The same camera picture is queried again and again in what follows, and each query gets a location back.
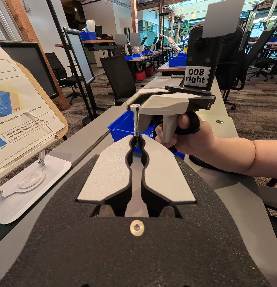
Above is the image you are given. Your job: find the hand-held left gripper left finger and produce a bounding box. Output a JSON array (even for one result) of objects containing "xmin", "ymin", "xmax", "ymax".
[{"xmin": 77, "ymin": 135, "xmax": 133, "ymax": 219}]

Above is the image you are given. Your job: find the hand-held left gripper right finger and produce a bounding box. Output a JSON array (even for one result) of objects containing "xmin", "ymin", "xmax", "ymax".
[{"xmin": 141, "ymin": 135, "xmax": 196, "ymax": 219}]

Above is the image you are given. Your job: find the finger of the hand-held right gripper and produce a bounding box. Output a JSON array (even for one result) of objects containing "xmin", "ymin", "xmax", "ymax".
[
  {"xmin": 138, "ymin": 93, "xmax": 201, "ymax": 133},
  {"xmin": 126, "ymin": 88, "xmax": 171, "ymax": 111}
]

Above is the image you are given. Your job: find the long hex head bolt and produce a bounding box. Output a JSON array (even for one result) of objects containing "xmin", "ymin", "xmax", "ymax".
[{"xmin": 130, "ymin": 104, "xmax": 141, "ymax": 148}]

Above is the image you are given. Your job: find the blue plastic bin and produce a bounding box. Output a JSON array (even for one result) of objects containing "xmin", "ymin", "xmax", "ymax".
[{"xmin": 108, "ymin": 110, "xmax": 186, "ymax": 160}]

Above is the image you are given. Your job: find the person's right forearm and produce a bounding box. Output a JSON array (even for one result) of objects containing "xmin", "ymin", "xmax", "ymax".
[{"xmin": 212, "ymin": 136, "xmax": 277, "ymax": 180}]

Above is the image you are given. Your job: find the person's right hand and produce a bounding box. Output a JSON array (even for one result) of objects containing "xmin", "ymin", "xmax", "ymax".
[{"xmin": 155, "ymin": 113, "xmax": 216, "ymax": 157}]

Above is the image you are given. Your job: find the blue storage bin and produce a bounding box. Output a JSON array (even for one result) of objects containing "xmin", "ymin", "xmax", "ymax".
[
  {"xmin": 80, "ymin": 31, "xmax": 97, "ymax": 41},
  {"xmin": 168, "ymin": 53, "xmax": 188, "ymax": 67}
]

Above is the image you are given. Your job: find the black wrist rest pad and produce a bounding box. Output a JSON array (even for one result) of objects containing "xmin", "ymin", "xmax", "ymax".
[{"xmin": 188, "ymin": 154, "xmax": 222, "ymax": 172}]

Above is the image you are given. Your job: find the black high-back chair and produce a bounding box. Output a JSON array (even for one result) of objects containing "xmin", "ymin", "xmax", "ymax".
[{"xmin": 100, "ymin": 54, "xmax": 137, "ymax": 106}]

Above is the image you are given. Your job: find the black mesh office chair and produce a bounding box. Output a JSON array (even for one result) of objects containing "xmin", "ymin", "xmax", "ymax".
[{"xmin": 215, "ymin": 26, "xmax": 275, "ymax": 111}]

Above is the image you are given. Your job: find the wooden document board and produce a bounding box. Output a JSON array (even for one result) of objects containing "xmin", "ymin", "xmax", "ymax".
[{"xmin": 13, "ymin": 60, "xmax": 69, "ymax": 144}]

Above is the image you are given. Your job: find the tilted display on black stand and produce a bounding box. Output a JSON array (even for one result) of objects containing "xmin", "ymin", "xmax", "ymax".
[{"xmin": 46, "ymin": 0, "xmax": 107, "ymax": 126}]

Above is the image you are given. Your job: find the white stand base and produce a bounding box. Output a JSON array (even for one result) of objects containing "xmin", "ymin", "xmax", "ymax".
[{"xmin": 0, "ymin": 150, "xmax": 72, "ymax": 225}]

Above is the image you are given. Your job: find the printed instruction sheet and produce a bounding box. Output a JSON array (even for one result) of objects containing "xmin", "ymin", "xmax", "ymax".
[{"xmin": 0, "ymin": 41, "xmax": 66, "ymax": 178}]

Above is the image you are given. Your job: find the black framed panel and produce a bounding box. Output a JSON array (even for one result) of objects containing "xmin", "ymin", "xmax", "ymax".
[{"xmin": 0, "ymin": 40, "xmax": 60, "ymax": 99}]

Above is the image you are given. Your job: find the wooden beam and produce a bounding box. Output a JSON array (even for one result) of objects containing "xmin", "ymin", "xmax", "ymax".
[{"xmin": 4, "ymin": 0, "xmax": 70, "ymax": 111}]

